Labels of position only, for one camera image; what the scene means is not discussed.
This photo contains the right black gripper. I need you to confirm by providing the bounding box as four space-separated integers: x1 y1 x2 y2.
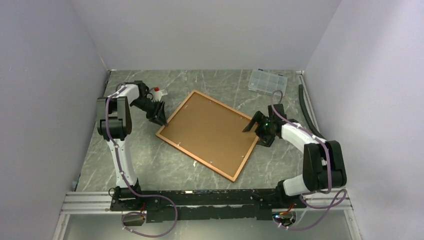
242 110 276 147

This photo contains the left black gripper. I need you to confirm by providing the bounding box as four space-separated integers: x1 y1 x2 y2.
131 97 169 128

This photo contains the brown backing board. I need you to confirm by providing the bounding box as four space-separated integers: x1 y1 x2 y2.
156 90 259 182

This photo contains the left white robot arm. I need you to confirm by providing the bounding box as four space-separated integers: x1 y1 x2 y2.
96 80 168 210

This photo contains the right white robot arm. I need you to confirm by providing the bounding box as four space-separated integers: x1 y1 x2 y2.
243 104 347 208

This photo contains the clear plastic organizer box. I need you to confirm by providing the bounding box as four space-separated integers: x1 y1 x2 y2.
247 68 288 96

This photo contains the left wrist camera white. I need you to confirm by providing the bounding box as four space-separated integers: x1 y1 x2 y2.
150 87 168 102

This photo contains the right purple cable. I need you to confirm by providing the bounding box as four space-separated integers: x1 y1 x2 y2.
270 90 348 232

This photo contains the purple cable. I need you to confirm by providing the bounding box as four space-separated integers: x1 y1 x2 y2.
104 82 180 239
270 90 348 232

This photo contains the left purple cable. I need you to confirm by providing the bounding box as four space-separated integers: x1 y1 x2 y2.
104 82 180 239

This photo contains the dark green hose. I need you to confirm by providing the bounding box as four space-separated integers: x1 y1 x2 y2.
298 83 327 140

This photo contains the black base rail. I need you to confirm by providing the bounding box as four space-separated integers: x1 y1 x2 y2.
109 188 306 223

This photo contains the aluminium extrusion rail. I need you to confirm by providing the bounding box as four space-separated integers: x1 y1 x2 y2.
60 191 112 215

